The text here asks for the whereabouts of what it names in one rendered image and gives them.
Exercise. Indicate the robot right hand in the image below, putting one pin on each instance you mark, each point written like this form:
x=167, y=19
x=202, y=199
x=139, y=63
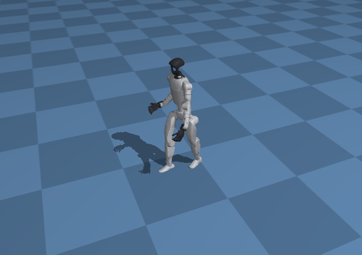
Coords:
x=154, y=107

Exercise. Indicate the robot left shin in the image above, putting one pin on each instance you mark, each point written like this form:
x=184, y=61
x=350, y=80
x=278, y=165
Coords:
x=196, y=149

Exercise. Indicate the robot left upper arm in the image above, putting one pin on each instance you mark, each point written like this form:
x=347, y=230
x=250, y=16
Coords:
x=187, y=87

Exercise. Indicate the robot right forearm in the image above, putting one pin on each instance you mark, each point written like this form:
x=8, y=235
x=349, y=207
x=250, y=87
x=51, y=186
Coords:
x=167, y=100

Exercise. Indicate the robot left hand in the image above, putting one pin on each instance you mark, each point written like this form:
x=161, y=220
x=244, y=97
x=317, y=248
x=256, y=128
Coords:
x=179, y=134

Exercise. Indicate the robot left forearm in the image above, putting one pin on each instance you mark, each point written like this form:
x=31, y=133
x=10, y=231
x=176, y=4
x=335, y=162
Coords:
x=186, y=116

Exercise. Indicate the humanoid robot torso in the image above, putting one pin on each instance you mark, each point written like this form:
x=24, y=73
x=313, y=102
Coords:
x=178, y=94

